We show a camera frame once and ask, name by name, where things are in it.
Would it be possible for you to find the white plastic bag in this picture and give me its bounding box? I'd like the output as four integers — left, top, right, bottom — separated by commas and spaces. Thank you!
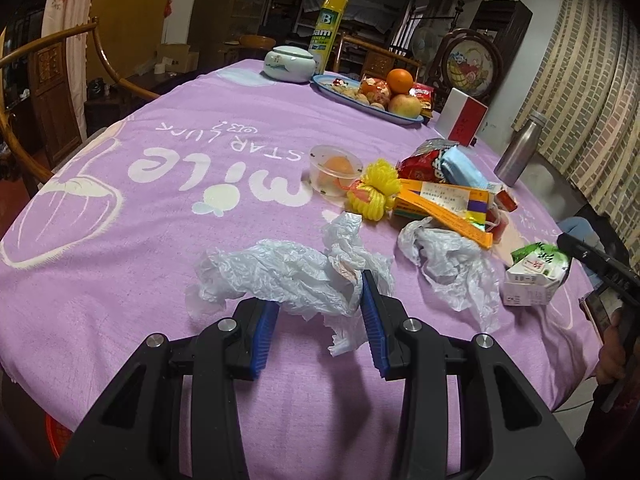
186, 212, 395, 356

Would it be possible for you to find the red snack bag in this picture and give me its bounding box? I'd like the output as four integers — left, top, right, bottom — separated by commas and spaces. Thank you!
397, 139, 458, 183

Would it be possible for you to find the person's right hand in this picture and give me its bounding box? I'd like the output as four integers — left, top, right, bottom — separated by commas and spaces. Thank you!
596, 308, 626, 386

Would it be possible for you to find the green white milk carton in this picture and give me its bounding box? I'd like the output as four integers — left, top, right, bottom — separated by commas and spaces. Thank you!
501, 242, 570, 307

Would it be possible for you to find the small white red carton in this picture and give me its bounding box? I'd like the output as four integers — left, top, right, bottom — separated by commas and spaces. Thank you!
487, 182, 518, 212

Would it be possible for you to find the orange long box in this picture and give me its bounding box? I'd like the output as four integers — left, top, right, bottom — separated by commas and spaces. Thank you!
393, 179, 494, 249

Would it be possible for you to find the purple printed tablecloth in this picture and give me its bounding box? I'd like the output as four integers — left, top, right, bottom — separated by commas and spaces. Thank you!
0, 58, 601, 478

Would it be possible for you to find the silver metal bottle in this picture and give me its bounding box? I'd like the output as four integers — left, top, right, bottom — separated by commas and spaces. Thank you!
494, 110, 547, 188

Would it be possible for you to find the yellow mesh scrubber ball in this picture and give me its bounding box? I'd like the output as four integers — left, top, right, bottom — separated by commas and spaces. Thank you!
346, 159, 401, 222

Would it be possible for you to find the clear plastic cup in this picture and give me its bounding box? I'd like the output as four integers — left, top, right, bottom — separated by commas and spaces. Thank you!
309, 145, 363, 197

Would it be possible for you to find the red white box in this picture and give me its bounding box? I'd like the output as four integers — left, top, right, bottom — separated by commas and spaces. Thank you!
437, 88, 488, 146

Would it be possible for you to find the yellow red apple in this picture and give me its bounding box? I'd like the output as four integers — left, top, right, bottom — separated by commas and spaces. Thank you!
387, 94, 422, 119

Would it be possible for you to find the red snack packet on plate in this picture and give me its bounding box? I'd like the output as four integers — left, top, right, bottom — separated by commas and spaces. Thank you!
409, 82, 434, 118

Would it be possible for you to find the bagged pastry on plate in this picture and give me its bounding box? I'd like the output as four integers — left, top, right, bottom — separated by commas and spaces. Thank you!
359, 77, 393, 110

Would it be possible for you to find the round framed picture stand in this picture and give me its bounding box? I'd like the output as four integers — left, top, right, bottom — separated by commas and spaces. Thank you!
426, 28, 503, 112

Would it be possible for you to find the orange fruit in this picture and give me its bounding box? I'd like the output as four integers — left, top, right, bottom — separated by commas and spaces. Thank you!
386, 68, 413, 94

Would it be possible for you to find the blue oval fruit plate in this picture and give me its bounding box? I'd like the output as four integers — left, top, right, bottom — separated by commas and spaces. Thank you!
311, 75, 424, 127

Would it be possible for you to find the white ceramic lidded jar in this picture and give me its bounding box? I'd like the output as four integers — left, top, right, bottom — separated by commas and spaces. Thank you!
262, 46, 316, 84

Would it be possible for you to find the wooden chair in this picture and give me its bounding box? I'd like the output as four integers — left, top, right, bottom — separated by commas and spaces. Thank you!
1, 18, 158, 197

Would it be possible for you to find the yellow spray can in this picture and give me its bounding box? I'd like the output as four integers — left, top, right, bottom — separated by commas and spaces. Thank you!
308, 0, 348, 74

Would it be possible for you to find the red white curtain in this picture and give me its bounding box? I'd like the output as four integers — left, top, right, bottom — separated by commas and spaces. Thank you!
40, 0, 102, 141

